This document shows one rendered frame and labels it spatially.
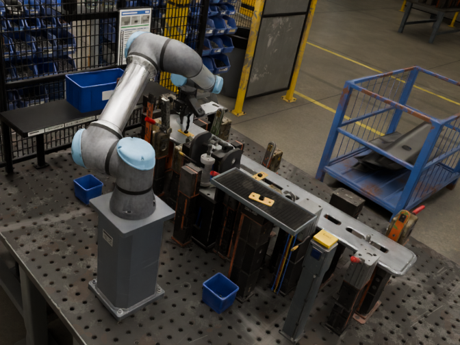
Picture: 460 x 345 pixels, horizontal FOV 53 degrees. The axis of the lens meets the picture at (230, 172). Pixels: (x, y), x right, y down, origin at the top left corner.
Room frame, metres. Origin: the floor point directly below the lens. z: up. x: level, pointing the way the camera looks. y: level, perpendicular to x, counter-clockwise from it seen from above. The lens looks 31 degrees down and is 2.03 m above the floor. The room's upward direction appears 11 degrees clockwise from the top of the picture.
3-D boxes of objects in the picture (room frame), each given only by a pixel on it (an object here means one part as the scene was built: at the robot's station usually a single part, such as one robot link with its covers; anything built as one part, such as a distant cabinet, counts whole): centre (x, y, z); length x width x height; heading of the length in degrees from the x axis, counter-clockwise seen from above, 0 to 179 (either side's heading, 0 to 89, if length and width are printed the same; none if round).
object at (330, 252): (1.17, -0.34, 0.92); 0.08 x 0.08 x 0.44; 55
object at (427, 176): (3.68, -1.43, 0.47); 1.20 x 0.80 x 0.95; 139
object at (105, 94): (2.10, 0.71, 1.09); 0.30 x 0.17 x 0.13; 140
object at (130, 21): (2.39, 0.64, 1.30); 0.23 x 0.02 x 0.31; 145
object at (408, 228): (1.54, -0.72, 0.88); 0.15 x 0.11 x 0.36; 145
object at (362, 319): (1.36, -0.65, 0.84); 0.18 x 0.06 x 0.29; 145
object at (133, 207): (1.21, 0.30, 1.15); 0.15 x 0.15 x 0.10
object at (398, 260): (1.72, -0.15, 1.00); 1.38 x 0.22 x 0.02; 55
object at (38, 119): (2.08, 0.72, 1.01); 0.90 x 0.22 x 0.03; 145
